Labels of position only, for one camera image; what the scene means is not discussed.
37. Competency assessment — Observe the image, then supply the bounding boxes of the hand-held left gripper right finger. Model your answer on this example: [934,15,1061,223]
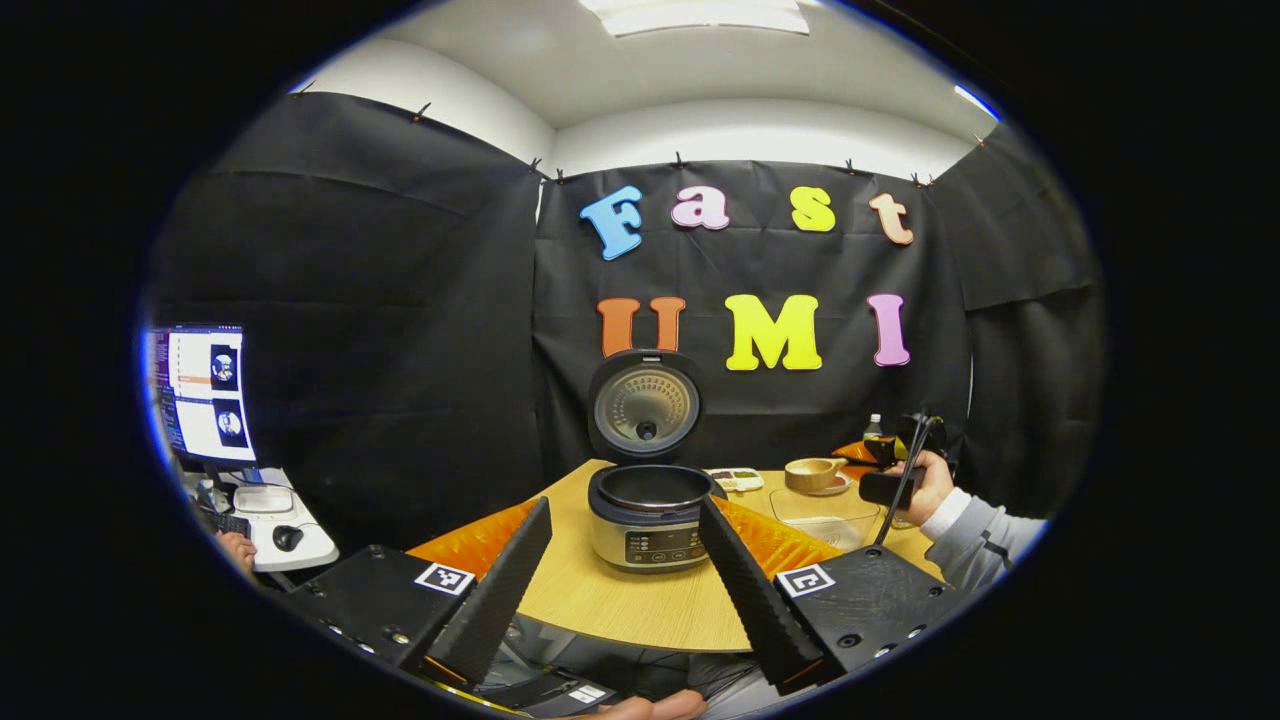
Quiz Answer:
[697,494,976,698]

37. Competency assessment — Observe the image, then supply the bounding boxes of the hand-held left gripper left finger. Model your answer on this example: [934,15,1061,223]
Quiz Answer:
[285,497,553,691]

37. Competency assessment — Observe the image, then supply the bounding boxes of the wooden spoon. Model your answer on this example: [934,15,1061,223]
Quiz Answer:
[784,457,851,494]

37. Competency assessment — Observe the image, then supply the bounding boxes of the black silver rice cooker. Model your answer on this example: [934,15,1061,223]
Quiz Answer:
[587,349,728,575]

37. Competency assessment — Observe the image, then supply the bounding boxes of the clear rice container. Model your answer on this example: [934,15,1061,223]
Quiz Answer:
[768,487,884,554]

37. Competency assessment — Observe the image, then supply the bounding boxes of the person's grey trousers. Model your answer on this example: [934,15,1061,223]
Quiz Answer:
[690,655,803,719]

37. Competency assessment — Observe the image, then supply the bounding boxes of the black device white label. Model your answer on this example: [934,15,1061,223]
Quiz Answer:
[480,668,621,717]

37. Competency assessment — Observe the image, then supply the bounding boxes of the white side desk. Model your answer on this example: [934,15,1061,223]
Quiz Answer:
[185,468,341,574]

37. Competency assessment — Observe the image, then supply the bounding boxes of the white flat device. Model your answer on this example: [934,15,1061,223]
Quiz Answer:
[232,485,297,517]

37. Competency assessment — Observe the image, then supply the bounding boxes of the black backdrop cloth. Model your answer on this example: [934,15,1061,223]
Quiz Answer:
[140,90,1106,561]

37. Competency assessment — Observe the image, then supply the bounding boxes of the row of black cloth clips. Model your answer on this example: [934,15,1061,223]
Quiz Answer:
[298,80,989,191]

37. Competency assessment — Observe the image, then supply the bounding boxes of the computer monitor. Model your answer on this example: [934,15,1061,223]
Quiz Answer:
[145,323,260,471]

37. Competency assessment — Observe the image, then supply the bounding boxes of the ceiling light panel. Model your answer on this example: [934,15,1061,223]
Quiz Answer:
[580,0,813,38]

